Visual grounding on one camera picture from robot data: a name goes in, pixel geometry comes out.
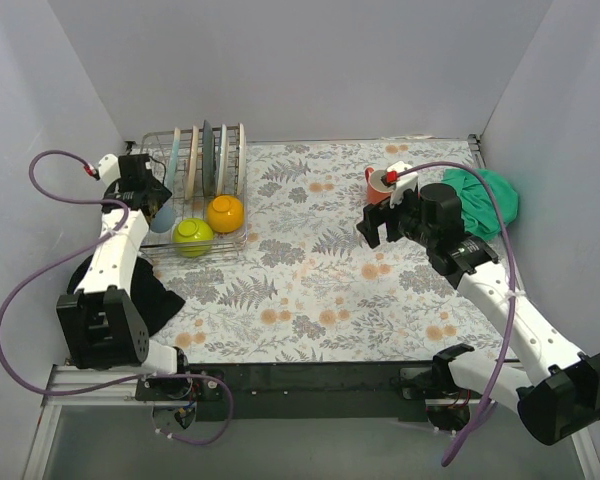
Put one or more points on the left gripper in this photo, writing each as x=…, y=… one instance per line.
x=153, y=195

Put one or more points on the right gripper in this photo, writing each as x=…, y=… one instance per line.
x=387, y=220

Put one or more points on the light blue beige plate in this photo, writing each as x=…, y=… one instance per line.
x=173, y=161

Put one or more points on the orange mug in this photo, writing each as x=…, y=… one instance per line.
x=380, y=184

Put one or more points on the light blue cup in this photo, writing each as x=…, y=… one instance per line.
x=163, y=220

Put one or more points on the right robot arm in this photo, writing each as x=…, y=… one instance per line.
x=557, y=390

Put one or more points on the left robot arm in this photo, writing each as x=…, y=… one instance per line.
x=102, y=326

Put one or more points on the lime green bowl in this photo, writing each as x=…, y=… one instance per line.
x=193, y=237

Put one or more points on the dark patterned plate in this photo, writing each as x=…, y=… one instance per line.
x=208, y=159

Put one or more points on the white teal rimmed plate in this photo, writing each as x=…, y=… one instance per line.
x=222, y=160

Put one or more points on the yellow orange bowl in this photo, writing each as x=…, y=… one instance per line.
x=225, y=214

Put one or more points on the white black striped plate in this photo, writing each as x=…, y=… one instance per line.
x=241, y=162

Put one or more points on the black cloth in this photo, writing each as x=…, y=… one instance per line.
x=155, y=304

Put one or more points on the floral table mat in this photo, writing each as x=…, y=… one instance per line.
x=304, y=286

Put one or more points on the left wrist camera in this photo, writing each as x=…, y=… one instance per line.
x=106, y=170

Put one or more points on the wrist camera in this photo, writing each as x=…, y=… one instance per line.
x=106, y=170
x=398, y=178

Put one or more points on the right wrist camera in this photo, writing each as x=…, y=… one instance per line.
x=398, y=178

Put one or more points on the metal wire dish rack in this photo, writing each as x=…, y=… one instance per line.
x=158, y=145

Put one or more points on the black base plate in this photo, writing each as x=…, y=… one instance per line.
x=386, y=389

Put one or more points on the aluminium frame rail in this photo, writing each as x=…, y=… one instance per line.
x=381, y=420

